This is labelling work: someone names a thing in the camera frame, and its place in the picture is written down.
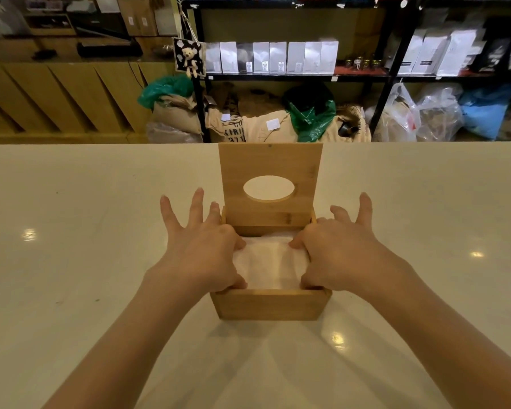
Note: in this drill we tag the person's right hand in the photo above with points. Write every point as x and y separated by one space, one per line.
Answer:
345 255

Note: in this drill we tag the person's left hand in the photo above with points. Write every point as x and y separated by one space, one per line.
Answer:
196 255

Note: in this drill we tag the person's right thumb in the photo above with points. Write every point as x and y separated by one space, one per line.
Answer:
311 281

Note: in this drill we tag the person's left thumb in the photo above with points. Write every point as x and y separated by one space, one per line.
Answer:
236 283

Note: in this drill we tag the person's left little finger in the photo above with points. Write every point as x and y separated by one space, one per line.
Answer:
169 215

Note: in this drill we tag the person's left middle finger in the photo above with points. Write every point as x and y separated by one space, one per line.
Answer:
213 213

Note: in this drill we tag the person's right little finger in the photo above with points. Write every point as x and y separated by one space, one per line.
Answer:
365 210

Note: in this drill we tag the white tissue stack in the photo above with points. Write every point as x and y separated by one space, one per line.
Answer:
272 264

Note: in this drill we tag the person's left forearm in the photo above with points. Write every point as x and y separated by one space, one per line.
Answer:
123 345

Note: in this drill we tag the person's right forearm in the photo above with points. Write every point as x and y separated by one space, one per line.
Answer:
447 336

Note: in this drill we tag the bamboo tissue box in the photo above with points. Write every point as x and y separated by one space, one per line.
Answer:
270 304

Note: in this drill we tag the black tape roll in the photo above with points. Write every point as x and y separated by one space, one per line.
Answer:
348 129

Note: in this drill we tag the small burlap sack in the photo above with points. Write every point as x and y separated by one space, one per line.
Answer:
174 119

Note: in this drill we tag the large printed burlap sack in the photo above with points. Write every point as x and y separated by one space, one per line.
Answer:
255 125

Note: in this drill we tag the white plastic bag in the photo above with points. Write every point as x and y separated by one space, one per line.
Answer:
396 117

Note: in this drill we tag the dark green plastic bag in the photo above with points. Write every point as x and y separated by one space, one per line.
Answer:
311 112

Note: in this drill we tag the clear plastic bag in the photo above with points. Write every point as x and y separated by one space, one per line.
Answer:
440 112

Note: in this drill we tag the light green plastic bag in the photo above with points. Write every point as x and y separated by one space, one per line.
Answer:
164 89

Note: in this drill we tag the black metal shelf rack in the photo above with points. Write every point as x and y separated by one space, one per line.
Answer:
383 78

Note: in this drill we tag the row of small glass jars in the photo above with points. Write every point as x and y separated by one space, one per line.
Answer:
363 62

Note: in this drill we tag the wooden panelled counter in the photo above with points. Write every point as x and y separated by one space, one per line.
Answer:
68 93

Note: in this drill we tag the hanging teddy bear card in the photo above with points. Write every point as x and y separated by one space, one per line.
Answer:
189 57

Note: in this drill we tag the blue plastic bag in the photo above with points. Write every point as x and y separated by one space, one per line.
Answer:
487 108

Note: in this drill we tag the row of small white packets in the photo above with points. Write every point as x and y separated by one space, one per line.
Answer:
276 57

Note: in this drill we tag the group of large white bags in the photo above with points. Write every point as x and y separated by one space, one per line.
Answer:
434 53

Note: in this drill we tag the long black box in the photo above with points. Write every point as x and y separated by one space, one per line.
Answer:
108 49

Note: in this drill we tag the cardboard boxes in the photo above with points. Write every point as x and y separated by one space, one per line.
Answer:
147 14

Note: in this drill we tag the group of black printed bags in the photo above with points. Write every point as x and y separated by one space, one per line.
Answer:
500 48

